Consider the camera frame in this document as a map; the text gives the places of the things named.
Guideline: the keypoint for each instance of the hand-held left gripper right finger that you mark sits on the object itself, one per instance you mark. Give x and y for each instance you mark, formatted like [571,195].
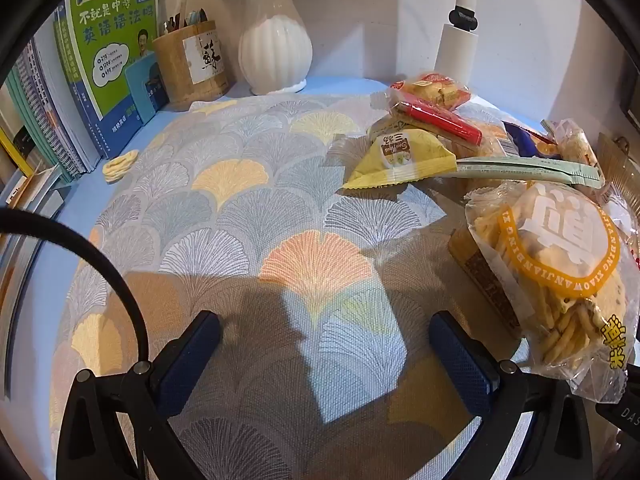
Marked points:
[460,360]

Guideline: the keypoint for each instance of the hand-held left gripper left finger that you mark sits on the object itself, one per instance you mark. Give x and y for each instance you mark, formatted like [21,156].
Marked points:
[187,360]

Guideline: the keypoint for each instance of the large clear cracker bag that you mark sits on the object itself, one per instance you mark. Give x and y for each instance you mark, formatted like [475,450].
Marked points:
[550,240]

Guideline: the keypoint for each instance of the yellow triangular snack packet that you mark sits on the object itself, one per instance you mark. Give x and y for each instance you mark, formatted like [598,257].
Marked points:
[390,170]

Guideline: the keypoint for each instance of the long green snack packet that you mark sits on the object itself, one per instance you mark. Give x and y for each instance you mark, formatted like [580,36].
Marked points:
[525,167]

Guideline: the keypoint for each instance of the blue snack packet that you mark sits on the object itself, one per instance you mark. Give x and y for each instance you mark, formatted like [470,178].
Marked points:
[525,142]

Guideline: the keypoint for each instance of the orange bread packet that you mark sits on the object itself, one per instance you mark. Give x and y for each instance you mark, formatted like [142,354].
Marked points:
[492,135]

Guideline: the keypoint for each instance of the red stick snack packet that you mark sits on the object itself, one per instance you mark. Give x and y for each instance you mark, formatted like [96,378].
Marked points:
[440,120]

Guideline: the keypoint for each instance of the small clear cracker packet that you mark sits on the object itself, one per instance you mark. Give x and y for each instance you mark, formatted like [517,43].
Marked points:
[575,147]

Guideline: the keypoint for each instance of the orange red cracker packet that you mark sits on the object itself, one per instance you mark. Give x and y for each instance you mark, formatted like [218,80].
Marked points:
[435,87]

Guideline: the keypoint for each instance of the leaf print tablecloth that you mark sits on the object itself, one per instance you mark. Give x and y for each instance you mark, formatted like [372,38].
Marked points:
[250,220]

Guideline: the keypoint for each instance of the colourful booklet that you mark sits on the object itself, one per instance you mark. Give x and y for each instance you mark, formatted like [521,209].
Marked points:
[35,187]

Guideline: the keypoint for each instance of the yellow cover book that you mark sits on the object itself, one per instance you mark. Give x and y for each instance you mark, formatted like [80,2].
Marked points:
[12,150]

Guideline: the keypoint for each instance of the blue bookend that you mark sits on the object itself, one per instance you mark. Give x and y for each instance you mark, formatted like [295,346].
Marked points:
[142,90]

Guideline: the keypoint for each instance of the row of spiral notebooks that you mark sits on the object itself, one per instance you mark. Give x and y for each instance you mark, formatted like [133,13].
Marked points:
[45,110]

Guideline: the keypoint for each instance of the wooden pen holder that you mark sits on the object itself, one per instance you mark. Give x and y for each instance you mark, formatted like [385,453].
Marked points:
[175,70]

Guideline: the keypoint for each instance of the white ribbed vase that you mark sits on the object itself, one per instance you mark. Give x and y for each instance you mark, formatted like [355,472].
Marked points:
[275,45]

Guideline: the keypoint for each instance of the green cover book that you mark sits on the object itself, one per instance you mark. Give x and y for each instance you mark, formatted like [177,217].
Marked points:
[110,35]

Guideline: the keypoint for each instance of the black lamp clamp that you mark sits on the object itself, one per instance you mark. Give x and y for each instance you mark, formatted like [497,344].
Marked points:
[462,20]

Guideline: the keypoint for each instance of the bunch of pens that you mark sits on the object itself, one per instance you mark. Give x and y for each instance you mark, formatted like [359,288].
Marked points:
[192,17]

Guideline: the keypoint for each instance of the white lamp post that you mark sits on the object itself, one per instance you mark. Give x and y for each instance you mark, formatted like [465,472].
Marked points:
[452,55]

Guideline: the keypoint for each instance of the dark wall object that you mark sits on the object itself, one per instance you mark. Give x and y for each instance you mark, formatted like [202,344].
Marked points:
[631,95]

